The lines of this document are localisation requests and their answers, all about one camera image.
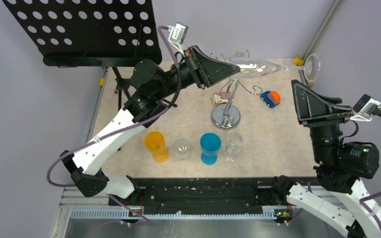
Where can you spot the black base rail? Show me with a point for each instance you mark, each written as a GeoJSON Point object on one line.
{"type": "Point", "coordinates": [203, 196]}

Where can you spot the small red white box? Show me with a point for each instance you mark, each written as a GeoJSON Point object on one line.
{"type": "Point", "coordinates": [221, 98]}

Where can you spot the yellow corner clip right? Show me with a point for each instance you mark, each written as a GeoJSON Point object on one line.
{"type": "Point", "coordinates": [298, 61]}

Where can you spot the black perforated music stand desk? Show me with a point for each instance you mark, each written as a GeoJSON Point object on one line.
{"type": "Point", "coordinates": [72, 33]}

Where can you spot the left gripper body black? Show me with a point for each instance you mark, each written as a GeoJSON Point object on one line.
{"type": "Point", "coordinates": [195, 68]}

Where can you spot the clear wine glass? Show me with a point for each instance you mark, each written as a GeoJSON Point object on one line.
{"type": "Point", "coordinates": [234, 145]}
{"type": "Point", "coordinates": [182, 149]}
{"type": "Point", "coordinates": [254, 68]}
{"type": "Point", "coordinates": [242, 53]}

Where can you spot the yellow clip left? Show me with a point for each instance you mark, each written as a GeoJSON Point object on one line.
{"type": "Point", "coordinates": [102, 82]}

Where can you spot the blue wine glass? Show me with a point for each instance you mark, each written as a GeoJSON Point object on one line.
{"type": "Point", "coordinates": [210, 144]}

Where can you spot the orange wine glass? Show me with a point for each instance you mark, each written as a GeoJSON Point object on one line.
{"type": "Point", "coordinates": [155, 144]}

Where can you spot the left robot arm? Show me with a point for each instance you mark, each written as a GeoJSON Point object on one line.
{"type": "Point", "coordinates": [85, 163]}

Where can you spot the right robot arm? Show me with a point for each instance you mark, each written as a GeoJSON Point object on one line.
{"type": "Point", "coordinates": [340, 167]}

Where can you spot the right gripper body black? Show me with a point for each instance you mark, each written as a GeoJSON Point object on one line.
{"type": "Point", "coordinates": [339, 118]}

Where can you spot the blue and orange toy car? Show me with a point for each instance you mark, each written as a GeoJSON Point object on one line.
{"type": "Point", "coordinates": [271, 98]}

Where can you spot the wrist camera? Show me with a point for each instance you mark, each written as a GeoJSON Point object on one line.
{"type": "Point", "coordinates": [177, 34]}
{"type": "Point", "coordinates": [366, 109]}

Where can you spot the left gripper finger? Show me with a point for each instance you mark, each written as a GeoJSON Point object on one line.
{"type": "Point", "coordinates": [216, 73]}
{"type": "Point", "coordinates": [204, 60]}

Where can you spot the aluminium corner profile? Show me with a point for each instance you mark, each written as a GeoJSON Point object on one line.
{"type": "Point", "coordinates": [333, 10]}

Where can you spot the clear wine glass front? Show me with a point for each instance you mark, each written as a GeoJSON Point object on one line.
{"type": "Point", "coordinates": [182, 149]}

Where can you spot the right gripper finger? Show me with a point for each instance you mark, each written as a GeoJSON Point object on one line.
{"type": "Point", "coordinates": [307, 104]}
{"type": "Point", "coordinates": [335, 105]}

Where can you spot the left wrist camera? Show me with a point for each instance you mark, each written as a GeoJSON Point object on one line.
{"type": "Point", "coordinates": [177, 34]}

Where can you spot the small wooden block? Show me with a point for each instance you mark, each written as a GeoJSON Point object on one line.
{"type": "Point", "coordinates": [309, 84]}

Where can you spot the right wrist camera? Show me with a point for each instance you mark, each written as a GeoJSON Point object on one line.
{"type": "Point", "coordinates": [366, 109]}

